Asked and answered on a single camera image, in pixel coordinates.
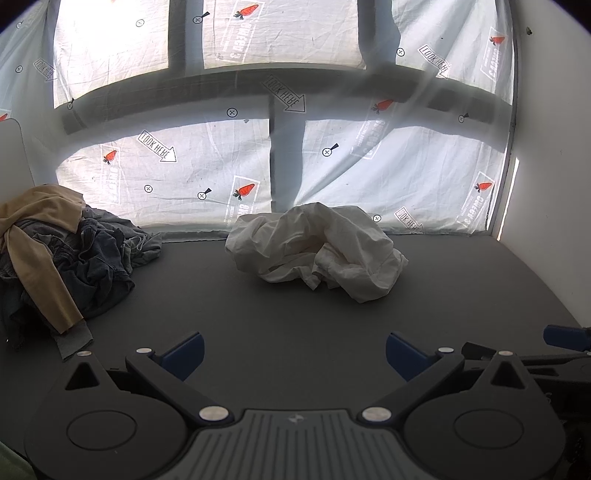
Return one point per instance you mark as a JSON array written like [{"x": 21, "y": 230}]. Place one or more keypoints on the grey cloth piece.
[{"x": 76, "y": 339}]

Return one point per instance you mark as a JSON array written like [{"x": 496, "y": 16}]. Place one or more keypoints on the white trousers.
[{"x": 341, "y": 246}]

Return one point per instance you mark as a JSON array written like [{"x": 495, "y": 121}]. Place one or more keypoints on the dark denim jeans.
[{"x": 90, "y": 262}]

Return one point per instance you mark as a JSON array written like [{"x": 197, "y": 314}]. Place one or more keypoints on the carrot print curtain sheet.
[{"x": 192, "y": 113}]

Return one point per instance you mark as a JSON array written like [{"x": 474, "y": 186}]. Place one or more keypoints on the white board panel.
[{"x": 15, "y": 172}]

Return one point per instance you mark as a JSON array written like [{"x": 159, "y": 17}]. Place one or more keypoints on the tan garment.
[{"x": 32, "y": 261}]

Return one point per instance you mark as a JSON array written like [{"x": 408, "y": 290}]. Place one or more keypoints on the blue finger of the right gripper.
[{"x": 570, "y": 338}]

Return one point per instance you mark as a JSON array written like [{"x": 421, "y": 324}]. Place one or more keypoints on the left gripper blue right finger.
[{"x": 426, "y": 375}]

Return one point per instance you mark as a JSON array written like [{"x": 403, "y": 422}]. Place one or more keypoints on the grey shirt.
[{"x": 139, "y": 246}]

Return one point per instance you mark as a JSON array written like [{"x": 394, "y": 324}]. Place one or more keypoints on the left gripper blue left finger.
[{"x": 161, "y": 375}]

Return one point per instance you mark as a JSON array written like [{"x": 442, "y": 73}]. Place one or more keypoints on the green chair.
[{"x": 13, "y": 466}]

